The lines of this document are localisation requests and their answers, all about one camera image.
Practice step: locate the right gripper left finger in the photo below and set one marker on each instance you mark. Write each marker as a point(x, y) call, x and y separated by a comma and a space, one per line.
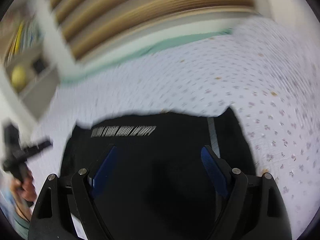
point(61, 198)

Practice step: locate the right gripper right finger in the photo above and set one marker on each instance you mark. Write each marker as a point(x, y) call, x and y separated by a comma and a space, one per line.
point(247, 207)

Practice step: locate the black hooded jacket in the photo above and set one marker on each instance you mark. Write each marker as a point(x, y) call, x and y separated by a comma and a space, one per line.
point(156, 185)

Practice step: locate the grey left sleeve forearm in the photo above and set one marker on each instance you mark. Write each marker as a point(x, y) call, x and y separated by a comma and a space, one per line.
point(20, 225)

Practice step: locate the person's left hand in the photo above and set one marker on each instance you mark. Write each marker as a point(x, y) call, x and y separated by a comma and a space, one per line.
point(23, 191)

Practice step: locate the yellow ball on shelf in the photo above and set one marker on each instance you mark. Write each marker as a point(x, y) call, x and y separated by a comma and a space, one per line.
point(18, 77)

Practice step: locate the white bookshelf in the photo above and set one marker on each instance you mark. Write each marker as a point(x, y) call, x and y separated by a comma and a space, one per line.
point(30, 37)

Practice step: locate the white floral quilt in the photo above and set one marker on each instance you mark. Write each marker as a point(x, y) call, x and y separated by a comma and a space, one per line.
point(268, 74)

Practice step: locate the wooden window blind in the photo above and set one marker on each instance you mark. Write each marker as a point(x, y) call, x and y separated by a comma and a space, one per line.
point(88, 24)

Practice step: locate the teal bed sheet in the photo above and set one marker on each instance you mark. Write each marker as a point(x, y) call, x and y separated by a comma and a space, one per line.
point(159, 46)

